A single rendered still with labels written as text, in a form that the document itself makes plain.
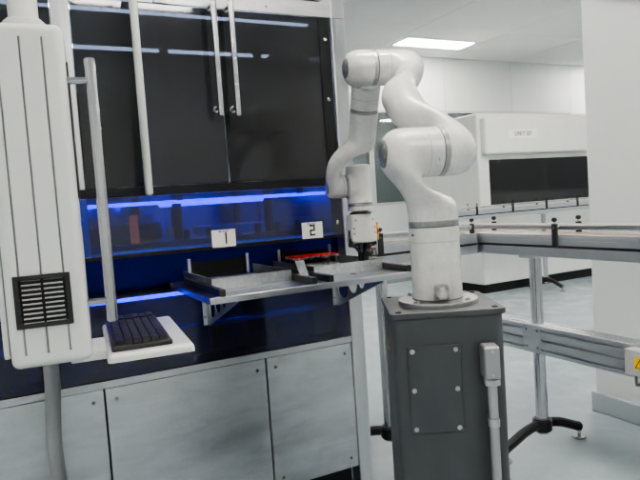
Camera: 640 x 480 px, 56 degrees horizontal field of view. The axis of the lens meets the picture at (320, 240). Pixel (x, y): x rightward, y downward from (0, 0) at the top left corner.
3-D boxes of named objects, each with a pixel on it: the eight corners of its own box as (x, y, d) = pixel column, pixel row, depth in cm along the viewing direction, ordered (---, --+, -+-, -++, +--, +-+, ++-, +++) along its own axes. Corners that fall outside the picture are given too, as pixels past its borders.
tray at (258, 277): (184, 281, 210) (183, 270, 209) (253, 272, 221) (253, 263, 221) (212, 290, 179) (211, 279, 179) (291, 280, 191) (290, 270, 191)
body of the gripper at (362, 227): (367, 209, 210) (370, 241, 211) (341, 210, 205) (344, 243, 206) (379, 208, 203) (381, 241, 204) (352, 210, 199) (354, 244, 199)
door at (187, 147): (86, 189, 188) (68, -3, 185) (229, 182, 209) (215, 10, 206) (86, 189, 188) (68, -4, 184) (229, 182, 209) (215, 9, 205)
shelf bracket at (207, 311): (204, 325, 205) (200, 288, 204) (211, 324, 206) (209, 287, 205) (236, 343, 175) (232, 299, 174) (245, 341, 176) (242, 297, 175)
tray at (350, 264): (273, 270, 225) (273, 260, 225) (335, 263, 236) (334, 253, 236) (314, 277, 194) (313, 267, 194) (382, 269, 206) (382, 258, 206)
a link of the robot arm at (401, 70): (412, 188, 144) (474, 184, 147) (424, 148, 135) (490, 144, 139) (359, 77, 177) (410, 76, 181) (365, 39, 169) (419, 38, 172)
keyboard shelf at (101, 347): (73, 336, 177) (72, 328, 177) (170, 323, 187) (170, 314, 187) (70, 372, 135) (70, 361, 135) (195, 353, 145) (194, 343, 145)
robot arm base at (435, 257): (487, 306, 137) (483, 225, 136) (403, 310, 138) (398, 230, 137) (468, 293, 156) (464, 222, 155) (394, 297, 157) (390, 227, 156)
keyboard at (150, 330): (106, 324, 178) (105, 316, 177) (154, 318, 183) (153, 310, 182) (111, 352, 140) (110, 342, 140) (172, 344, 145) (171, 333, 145)
